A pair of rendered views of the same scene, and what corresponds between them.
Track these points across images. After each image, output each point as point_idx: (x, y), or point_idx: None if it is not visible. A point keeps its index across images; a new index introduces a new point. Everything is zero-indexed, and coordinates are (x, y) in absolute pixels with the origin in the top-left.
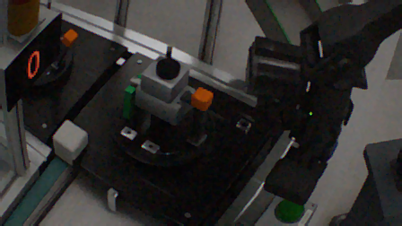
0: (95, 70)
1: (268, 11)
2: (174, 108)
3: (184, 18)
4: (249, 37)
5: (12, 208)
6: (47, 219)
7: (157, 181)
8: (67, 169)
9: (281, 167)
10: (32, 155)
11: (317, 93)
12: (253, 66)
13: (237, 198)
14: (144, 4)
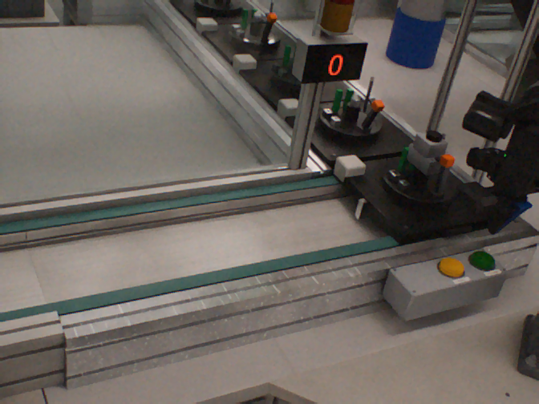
0: (392, 148)
1: None
2: (428, 160)
3: None
4: None
5: (267, 183)
6: (296, 206)
7: (399, 206)
8: (338, 186)
9: (470, 182)
10: (312, 165)
11: (512, 137)
12: (471, 105)
13: (446, 237)
14: (455, 154)
